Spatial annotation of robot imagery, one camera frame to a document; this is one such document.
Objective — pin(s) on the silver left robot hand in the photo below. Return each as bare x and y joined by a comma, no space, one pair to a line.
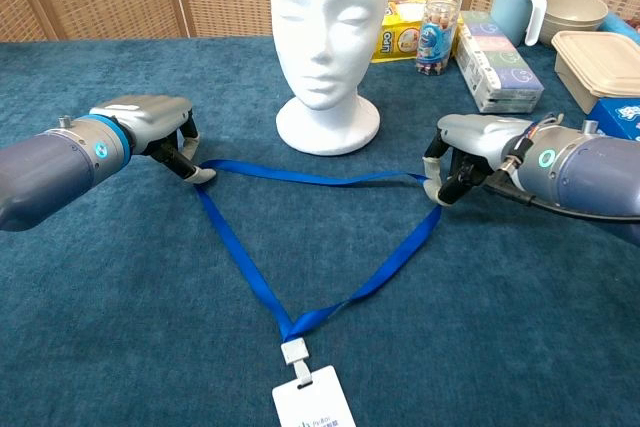
155,119

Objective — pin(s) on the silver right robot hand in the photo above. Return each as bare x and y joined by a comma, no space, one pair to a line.
480,139

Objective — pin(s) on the pastel tissue multipack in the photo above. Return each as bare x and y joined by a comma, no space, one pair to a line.
500,62

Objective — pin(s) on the clear snack jar blue label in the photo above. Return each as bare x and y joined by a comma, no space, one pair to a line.
435,37

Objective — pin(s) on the yellow Lipo biscuit package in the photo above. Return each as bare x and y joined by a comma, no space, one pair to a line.
395,39

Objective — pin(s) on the blue Oreo cookie box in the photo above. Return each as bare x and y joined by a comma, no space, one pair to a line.
615,117

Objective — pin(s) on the beige lidded lunch box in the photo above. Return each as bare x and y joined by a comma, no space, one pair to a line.
600,62

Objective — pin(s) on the beige bowl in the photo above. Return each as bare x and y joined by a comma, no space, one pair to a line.
575,12

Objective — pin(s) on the teal tablecloth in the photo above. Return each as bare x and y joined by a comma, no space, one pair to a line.
100,272

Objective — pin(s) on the cyan blue tube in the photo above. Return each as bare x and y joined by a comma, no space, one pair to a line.
620,27

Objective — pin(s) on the white foam mannequin head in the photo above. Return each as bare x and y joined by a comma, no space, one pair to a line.
325,22

